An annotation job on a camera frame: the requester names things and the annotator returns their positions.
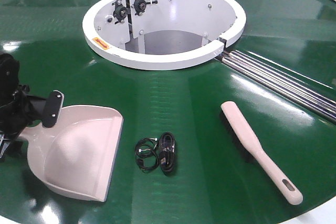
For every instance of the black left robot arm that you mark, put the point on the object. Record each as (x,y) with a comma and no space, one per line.
(9,76)

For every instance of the pink dustpan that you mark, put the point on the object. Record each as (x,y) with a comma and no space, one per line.
(75,157)

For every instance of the pink hand brush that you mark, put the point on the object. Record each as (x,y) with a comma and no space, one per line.
(249,140)

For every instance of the black bearing mount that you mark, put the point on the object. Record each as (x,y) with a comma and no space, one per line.
(119,14)
(140,6)

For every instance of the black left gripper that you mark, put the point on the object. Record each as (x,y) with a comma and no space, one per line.
(19,110)

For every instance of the left black bearing mount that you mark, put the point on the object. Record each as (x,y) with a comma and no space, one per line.
(119,14)

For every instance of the right black bearing mount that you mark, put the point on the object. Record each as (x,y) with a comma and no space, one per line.
(140,6)

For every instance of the chrome roller bars near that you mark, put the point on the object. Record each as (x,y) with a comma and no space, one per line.
(280,82)

